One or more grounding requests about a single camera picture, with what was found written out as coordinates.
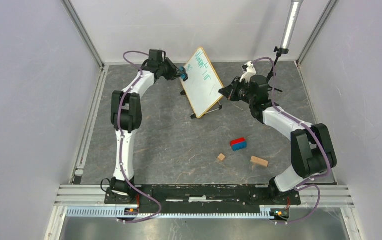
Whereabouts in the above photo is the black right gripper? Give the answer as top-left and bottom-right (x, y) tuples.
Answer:
(219, 77), (255, 106)

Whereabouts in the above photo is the blue whiteboard eraser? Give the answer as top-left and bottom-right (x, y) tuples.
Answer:
(178, 66), (189, 82)

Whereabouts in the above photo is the small wood-framed whiteboard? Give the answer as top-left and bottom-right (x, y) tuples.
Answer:
(180, 47), (224, 119)

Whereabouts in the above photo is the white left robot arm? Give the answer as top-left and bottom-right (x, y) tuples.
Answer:
(110, 49), (188, 204)

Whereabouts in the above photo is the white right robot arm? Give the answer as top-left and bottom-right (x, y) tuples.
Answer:
(218, 75), (337, 204)

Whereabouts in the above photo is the red and blue toy brick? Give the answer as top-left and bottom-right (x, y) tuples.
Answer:
(230, 137), (248, 152)

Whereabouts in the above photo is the black tripod stand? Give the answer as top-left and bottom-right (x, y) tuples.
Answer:
(266, 46), (290, 93)

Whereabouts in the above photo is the small wooden cube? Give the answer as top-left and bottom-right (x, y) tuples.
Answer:
(217, 153), (226, 162)

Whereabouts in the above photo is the long wooden block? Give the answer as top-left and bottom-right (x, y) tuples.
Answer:
(250, 156), (269, 168)

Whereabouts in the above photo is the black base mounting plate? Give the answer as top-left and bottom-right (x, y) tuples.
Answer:
(104, 184), (301, 215)

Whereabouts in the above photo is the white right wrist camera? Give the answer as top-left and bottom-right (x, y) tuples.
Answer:
(239, 60), (257, 83)

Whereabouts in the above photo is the slotted cable duct rail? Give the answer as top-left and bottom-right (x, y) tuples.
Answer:
(65, 206), (291, 220)

